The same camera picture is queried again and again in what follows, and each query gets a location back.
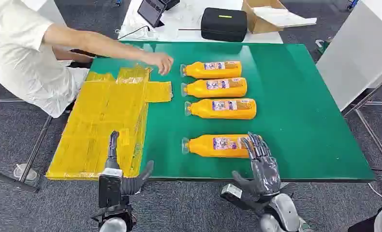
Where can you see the black tablet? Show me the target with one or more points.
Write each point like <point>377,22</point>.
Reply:
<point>151,11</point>

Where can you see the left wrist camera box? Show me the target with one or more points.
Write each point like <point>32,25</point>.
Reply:
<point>110,192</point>

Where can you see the white floor disc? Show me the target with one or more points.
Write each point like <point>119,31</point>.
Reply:
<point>19,173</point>

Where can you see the green table mat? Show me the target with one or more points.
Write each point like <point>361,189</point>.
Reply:
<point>290,112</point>

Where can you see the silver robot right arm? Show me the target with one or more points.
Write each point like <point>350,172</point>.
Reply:
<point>287,214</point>

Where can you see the metal table leg frame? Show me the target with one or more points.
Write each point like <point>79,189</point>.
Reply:
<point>34,150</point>
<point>370,131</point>

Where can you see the yellow sheet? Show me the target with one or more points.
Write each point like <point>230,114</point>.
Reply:
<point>98,128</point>

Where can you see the black zip case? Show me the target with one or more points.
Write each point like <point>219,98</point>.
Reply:
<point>223,27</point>

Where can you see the person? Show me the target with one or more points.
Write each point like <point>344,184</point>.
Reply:
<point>14,64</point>

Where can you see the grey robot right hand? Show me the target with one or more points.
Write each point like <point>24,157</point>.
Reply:
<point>266,176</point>

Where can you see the white table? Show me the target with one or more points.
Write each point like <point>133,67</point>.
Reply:
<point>184,19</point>

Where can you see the person's left hand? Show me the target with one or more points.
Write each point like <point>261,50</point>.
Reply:
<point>160,60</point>

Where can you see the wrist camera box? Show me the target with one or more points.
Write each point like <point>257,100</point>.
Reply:
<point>231,191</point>
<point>110,192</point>

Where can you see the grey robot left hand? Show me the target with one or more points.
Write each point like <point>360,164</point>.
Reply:
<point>114,147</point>

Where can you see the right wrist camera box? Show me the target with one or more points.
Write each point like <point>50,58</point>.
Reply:
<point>231,191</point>

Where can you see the white panel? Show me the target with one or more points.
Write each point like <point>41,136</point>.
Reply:
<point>354,54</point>

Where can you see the orange drink bottle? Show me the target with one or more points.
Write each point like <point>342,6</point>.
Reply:
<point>203,110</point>
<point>197,70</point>
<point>200,146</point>
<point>197,89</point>

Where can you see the cardboard box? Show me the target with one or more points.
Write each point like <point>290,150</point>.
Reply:
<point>258,24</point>

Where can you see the white foam sheet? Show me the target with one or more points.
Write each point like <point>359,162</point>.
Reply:
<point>284,16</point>

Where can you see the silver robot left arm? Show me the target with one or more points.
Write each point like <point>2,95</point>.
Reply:
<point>114,225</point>

